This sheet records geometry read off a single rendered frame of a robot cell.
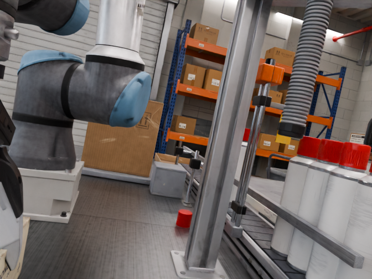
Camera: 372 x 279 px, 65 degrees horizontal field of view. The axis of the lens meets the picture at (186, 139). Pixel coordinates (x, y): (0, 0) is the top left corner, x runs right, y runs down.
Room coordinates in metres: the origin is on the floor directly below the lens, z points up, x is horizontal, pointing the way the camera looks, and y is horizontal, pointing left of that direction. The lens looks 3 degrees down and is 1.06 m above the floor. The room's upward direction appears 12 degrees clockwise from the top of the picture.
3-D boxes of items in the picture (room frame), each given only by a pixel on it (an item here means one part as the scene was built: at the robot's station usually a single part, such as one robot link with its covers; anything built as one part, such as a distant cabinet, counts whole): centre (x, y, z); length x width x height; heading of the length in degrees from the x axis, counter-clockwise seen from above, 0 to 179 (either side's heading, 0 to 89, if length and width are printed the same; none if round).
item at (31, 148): (0.61, 0.30, 0.97); 0.15 x 0.15 x 0.10
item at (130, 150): (1.16, 0.25, 0.99); 0.30 x 0.24 x 0.27; 12
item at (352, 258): (0.84, -0.10, 0.95); 1.07 x 0.01 x 0.01; 11
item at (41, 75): (0.62, 0.30, 1.09); 0.13 x 0.12 x 0.14; 84
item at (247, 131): (0.80, -0.15, 0.98); 0.05 x 0.05 x 0.20
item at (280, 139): (0.56, -0.18, 1.09); 0.03 x 0.01 x 0.06; 101
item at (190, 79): (4.84, -0.94, 1.26); 2.78 x 0.61 x 2.51; 105
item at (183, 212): (0.68, -0.03, 0.85); 0.03 x 0.03 x 0.03
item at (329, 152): (0.45, -0.22, 0.98); 0.05 x 0.05 x 0.20
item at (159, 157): (1.54, 0.00, 0.85); 0.30 x 0.26 x 0.04; 11
